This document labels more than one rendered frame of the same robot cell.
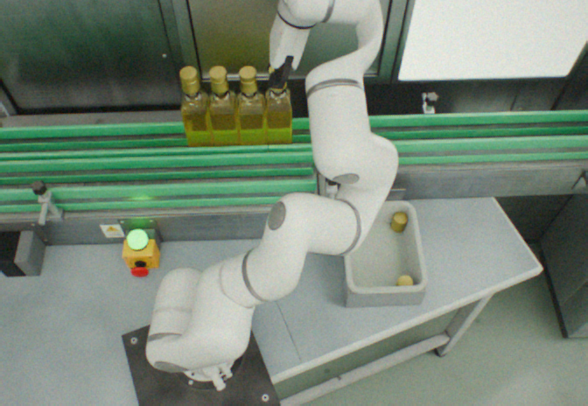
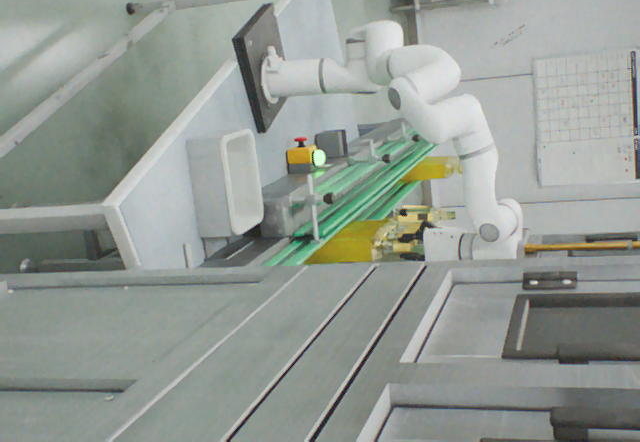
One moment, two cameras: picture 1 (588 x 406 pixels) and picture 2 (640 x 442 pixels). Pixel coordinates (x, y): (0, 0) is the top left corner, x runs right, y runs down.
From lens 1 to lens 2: 1.99 m
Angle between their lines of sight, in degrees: 70
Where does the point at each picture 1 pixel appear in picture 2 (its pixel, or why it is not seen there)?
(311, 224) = (451, 67)
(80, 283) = (303, 131)
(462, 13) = not seen: hidden behind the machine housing
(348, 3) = (504, 210)
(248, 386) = (254, 52)
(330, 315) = (222, 122)
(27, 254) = (339, 137)
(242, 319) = (392, 40)
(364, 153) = (471, 103)
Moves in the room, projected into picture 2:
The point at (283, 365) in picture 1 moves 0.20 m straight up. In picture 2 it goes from (234, 74) to (309, 66)
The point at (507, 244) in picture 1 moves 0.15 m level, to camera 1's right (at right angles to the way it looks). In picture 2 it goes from (141, 229) to (98, 246)
